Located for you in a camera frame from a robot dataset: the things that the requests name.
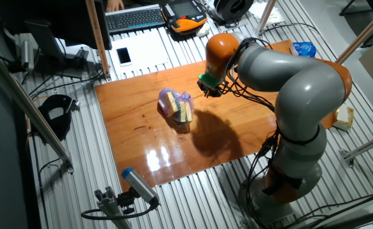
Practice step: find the grey aluminium profile mount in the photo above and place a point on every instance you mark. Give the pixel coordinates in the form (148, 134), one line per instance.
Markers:
(110, 206)

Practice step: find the aluminium frame post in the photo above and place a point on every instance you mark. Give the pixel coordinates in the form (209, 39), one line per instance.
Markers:
(363, 33)
(264, 17)

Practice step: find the yellow green scrub sponge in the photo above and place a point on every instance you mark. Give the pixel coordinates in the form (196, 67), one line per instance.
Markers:
(186, 112)
(172, 103)

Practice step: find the person's bare hand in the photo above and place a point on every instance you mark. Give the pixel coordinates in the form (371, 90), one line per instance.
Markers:
(115, 4)

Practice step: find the white smartphone with dark screen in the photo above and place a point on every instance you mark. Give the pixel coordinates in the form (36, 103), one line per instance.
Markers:
(123, 56)

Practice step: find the orange black teach pendant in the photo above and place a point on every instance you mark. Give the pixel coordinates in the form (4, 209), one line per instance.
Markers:
(183, 14)

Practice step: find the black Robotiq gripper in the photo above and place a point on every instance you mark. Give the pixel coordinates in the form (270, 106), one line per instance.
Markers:
(210, 86)

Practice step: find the black curved headset object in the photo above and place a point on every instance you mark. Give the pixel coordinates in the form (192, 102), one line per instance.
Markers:
(57, 117)

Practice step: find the brown wooden board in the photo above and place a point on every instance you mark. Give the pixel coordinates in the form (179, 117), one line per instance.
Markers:
(148, 127)

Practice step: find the black computer monitor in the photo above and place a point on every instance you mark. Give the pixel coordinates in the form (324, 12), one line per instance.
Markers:
(62, 22)

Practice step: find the wood coloured frame post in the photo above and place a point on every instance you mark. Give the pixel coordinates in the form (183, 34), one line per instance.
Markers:
(98, 41)

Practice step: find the white paper sheets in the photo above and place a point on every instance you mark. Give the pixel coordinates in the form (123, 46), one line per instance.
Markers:
(145, 51)

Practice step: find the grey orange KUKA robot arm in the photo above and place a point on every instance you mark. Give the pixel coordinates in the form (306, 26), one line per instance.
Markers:
(301, 92)

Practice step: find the yellow white cardboard box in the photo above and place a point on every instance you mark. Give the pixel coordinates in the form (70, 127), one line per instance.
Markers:
(344, 117)

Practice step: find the silver camera with blue cap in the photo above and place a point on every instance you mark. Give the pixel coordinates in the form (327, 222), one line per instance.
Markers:
(140, 186)

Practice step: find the white crumpled paper towel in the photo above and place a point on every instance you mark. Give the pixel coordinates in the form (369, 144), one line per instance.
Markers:
(263, 11)

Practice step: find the long aluminium frame bar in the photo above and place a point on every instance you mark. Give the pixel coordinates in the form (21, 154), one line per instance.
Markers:
(27, 108)

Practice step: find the blue snack packet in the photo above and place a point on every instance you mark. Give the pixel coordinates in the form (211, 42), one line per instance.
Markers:
(305, 49)

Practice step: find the black round spool device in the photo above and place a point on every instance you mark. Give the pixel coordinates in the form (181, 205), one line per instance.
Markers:
(232, 9)

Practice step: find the short aluminium frame bar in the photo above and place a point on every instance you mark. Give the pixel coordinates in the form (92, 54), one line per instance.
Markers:
(364, 148)

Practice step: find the purple plastic bag of sponges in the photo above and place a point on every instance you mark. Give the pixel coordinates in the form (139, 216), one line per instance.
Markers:
(165, 98)

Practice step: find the black computer keyboard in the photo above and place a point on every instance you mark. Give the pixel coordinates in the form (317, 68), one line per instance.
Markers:
(135, 19)

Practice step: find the small silver cylinder camera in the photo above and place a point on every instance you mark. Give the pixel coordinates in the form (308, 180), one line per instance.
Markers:
(27, 55)

